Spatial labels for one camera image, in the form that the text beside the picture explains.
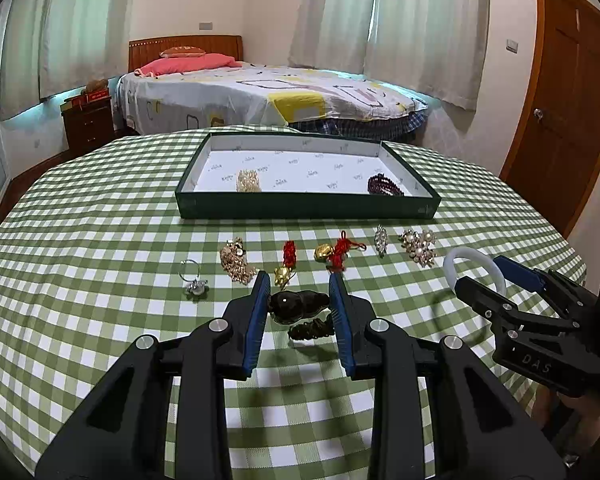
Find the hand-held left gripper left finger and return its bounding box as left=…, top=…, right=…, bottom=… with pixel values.
left=34, top=270, right=272, bottom=480

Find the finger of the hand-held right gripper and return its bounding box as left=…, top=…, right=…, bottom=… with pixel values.
left=493, top=254, right=599, bottom=329
left=454, top=275, right=524, bottom=324

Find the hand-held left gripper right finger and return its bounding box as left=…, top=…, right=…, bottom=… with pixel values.
left=328, top=272, right=567, bottom=480

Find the dark brown corded pendant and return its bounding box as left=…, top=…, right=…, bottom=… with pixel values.
left=267, top=290, right=337, bottom=343

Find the white jade bangle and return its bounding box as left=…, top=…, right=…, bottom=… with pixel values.
left=442, top=249, right=507, bottom=297

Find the silver flower ring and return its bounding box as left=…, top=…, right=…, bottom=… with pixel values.
left=179, top=260, right=210, bottom=300

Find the gold bead brooch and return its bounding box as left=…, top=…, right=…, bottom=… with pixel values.
left=219, top=236, right=258, bottom=286

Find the gold ingot charm red tassel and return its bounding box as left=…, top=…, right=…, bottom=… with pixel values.
left=314, top=230, right=367, bottom=272

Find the pearl flower brooch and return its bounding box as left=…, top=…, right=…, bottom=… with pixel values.
left=399, top=227, right=438, bottom=267

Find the dark green jewelry tray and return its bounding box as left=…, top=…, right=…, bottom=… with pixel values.
left=175, top=132, right=442, bottom=220

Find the person's right forearm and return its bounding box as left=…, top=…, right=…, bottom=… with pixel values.
left=532, top=385, right=600, bottom=461

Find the small gold charm red knot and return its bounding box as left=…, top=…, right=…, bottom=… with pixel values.
left=272, top=241, right=298, bottom=288

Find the green checked tablecloth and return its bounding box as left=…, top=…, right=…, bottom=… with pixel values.
left=0, top=124, right=588, bottom=480

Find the wooden door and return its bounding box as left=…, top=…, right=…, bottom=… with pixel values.
left=500, top=0, right=600, bottom=238

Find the blue plaid bed sheet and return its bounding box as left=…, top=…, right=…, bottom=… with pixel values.
left=285, top=110, right=428, bottom=142

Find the printed white bedsheet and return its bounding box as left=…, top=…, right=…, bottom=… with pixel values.
left=117, top=62, right=428, bottom=131

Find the long pale curtain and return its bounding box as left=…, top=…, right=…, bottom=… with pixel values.
left=365, top=0, right=491, bottom=111

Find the dark wooden nightstand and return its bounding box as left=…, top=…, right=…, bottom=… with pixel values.
left=61, top=95, right=113, bottom=148

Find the pink pillow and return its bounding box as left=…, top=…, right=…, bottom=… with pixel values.
left=135, top=52, right=241, bottom=78

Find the wooden bed headboard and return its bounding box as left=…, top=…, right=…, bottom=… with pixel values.
left=128, top=35, right=243, bottom=73

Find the wide pale curtain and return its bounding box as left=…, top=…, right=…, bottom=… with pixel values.
left=37, top=0, right=141, bottom=98

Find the narrow pale curtain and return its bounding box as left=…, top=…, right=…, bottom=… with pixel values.
left=0, top=0, right=46, bottom=121

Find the cream pearl bracelet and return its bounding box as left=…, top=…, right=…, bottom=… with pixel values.
left=236, top=170, right=262, bottom=193

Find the dark red bead bracelet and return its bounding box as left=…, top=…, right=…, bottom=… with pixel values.
left=367, top=172, right=406, bottom=197

